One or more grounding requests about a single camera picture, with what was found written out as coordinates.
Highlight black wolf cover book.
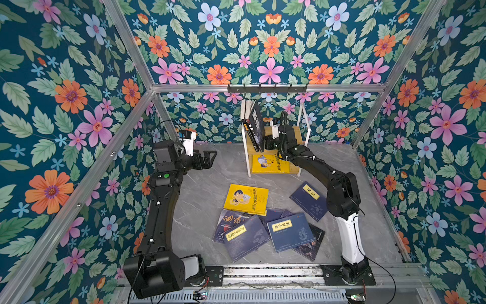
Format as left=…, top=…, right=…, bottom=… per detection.
left=249, top=100, right=265, bottom=152

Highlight yellow cartoon cover book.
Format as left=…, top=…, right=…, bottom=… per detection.
left=224, top=184, right=269, bottom=216

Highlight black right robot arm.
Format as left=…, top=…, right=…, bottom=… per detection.
left=270, top=123, right=371, bottom=285

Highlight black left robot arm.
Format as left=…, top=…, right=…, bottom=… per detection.
left=123, top=140, right=217, bottom=299

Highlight white wooden book shelf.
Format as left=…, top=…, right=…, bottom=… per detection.
left=241, top=105, right=311, bottom=177

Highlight yellow book under shelf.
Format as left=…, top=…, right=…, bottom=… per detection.
left=251, top=154, right=291, bottom=174

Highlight black book on shelf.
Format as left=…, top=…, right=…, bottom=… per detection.
left=240, top=100, right=253, bottom=132

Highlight dark book orange calligraphy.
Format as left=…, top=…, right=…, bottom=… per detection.
left=213, top=209, right=251, bottom=243

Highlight small dark blue book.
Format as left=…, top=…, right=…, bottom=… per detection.
left=290, top=181, right=328, bottom=222

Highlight blue book in middle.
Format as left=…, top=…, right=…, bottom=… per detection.
left=259, top=208, right=294, bottom=229

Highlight blue book yellow label left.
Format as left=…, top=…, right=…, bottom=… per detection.
left=222, top=215, right=271, bottom=262

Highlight blue book yellow label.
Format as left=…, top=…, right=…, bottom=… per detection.
left=222, top=215, right=271, bottom=262
left=267, top=213, right=315, bottom=253

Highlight blue book yellow label right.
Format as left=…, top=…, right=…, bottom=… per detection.
left=267, top=213, right=315, bottom=253

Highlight dark patterned book bottom right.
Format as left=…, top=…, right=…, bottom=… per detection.
left=292, top=224, right=325, bottom=262

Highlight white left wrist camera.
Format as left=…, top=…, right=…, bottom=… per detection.
left=180, top=130, right=197, bottom=157

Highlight black hook rail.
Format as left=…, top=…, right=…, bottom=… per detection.
left=227, top=84, right=308, bottom=94

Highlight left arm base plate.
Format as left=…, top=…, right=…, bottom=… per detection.
left=186, top=265, right=225, bottom=289

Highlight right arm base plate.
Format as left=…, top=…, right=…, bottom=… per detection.
left=319, top=264, right=377, bottom=286

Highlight aluminium mounting rail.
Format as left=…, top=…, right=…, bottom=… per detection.
left=218, top=262, right=432, bottom=289

